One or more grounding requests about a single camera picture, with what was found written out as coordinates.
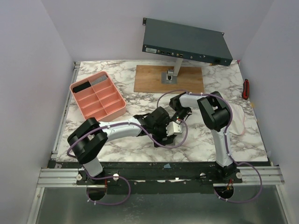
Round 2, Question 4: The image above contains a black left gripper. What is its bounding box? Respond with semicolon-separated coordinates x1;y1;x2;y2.
151;119;173;147

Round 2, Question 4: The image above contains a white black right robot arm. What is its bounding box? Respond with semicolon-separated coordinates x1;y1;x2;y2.
169;91;236;183

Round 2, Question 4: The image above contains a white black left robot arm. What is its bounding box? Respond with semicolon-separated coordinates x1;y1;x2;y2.
67;107;183;184

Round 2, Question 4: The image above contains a metal support stand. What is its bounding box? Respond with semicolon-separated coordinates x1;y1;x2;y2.
161;58;183;84

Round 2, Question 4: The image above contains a wooden base board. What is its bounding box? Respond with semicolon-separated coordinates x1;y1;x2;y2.
134;65;204;93

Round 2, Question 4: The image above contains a white pink-trimmed cloth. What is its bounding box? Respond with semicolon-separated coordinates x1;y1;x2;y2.
229;104;245;135

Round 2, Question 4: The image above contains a red black utility knife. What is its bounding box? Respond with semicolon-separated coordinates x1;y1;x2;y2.
241;79;249;100

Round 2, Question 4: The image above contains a pink compartment organizer tray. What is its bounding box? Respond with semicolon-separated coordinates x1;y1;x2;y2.
70;71;126;122

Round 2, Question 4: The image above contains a blue-grey rack network device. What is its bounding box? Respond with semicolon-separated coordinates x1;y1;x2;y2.
142;18;233;66

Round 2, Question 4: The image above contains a grey striped item in tray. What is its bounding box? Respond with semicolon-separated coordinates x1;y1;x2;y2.
91;75;108;86

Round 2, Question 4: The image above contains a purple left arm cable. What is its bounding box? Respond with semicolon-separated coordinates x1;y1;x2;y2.
67;120;189;206

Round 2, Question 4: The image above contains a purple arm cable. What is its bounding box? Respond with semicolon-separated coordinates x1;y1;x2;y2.
67;120;189;206
157;90;263;203

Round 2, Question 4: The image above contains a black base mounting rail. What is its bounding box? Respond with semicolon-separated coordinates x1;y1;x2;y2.
48;160;243;196

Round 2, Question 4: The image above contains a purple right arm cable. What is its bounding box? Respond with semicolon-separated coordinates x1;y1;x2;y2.
157;90;263;203

